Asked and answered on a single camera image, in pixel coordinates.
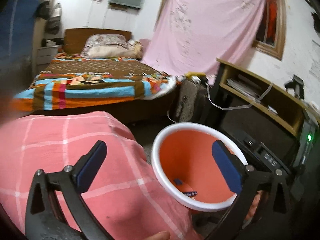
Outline blue snack wrapper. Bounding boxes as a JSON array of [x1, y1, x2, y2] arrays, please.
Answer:
[[183, 191, 198, 198]]

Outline person's right hand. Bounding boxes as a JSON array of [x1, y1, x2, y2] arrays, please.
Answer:
[[245, 190, 264, 220]]

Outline person's left hand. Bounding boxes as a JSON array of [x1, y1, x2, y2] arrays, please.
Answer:
[[143, 231, 170, 240]]

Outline wooden desk shelf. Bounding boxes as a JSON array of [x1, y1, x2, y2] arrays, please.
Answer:
[[215, 59, 319, 137]]

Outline orange bin with white rim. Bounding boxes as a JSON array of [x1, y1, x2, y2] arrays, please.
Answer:
[[151, 122, 248, 212]]

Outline small blue scrap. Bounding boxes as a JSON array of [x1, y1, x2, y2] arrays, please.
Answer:
[[174, 179, 183, 186]]

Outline papers on shelf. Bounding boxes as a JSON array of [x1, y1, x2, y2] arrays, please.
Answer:
[[226, 79, 260, 100]]

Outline checkered grey bag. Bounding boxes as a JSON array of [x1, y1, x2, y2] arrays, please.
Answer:
[[174, 79, 207, 122]]

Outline black clamp on desk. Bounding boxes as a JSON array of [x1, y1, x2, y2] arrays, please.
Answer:
[[284, 75, 304, 100]]

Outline pink checkered tablecloth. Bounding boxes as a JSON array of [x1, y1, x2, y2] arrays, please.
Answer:
[[1, 112, 199, 239]]

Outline yellow power strip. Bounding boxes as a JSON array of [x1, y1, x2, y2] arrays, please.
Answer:
[[185, 72, 208, 83]]

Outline pink hanging sheet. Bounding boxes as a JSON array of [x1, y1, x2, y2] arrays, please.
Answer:
[[143, 0, 266, 76]]

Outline bed with colourful blanket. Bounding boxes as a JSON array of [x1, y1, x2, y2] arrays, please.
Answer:
[[11, 53, 177, 112]]

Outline white nightstand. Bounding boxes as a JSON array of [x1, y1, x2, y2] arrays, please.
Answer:
[[36, 45, 62, 65]]

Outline wooden bed headboard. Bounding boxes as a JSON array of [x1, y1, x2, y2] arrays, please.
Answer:
[[63, 28, 132, 54]]

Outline floral pillow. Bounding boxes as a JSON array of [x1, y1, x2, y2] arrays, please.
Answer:
[[80, 34, 143, 60]]

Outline grey hanging handbag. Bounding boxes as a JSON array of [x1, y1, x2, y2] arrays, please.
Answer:
[[46, 3, 62, 35]]

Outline black hanging handbag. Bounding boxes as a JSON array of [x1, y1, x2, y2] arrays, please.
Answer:
[[35, 0, 50, 20]]

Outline blue starry wardrobe cover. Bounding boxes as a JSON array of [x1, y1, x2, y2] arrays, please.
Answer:
[[1, 0, 41, 81]]

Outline white charging cable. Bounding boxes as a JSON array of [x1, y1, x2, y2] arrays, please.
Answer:
[[204, 81, 275, 111]]

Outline wooden window frame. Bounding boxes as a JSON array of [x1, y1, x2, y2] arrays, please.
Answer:
[[252, 0, 286, 61]]

